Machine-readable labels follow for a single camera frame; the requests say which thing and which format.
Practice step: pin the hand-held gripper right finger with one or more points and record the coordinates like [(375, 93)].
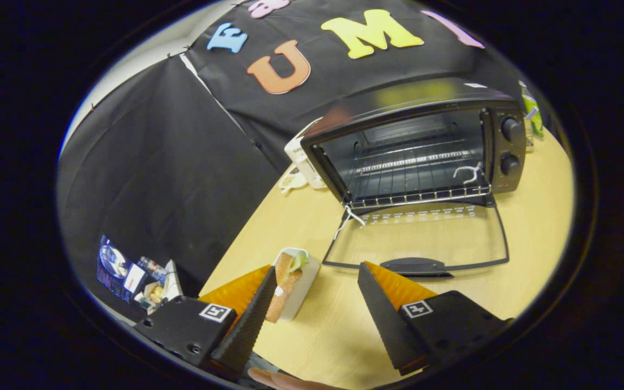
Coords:
[(388, 319)]

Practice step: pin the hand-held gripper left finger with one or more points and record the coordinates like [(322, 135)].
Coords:
[(249, 325)]

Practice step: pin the sandwich with lettuce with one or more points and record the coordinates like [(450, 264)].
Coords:
[(285, 287)]

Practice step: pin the black toaster oven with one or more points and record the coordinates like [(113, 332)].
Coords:
[(398, 97)]

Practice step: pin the white pop-up toaster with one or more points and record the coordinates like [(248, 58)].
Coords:
[(304, 162)]

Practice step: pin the white rectangular plate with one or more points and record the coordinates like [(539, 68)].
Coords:
[(306, 283)]

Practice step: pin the white box of items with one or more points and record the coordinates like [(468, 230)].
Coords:
[(156, 292)]

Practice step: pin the small white dish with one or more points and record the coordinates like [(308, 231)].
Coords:
[(292, 181)]

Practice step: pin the blue printed bag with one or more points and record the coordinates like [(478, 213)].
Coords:
[(111, 261)]

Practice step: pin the green drink bottle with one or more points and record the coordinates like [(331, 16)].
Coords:
[(532, 114)]

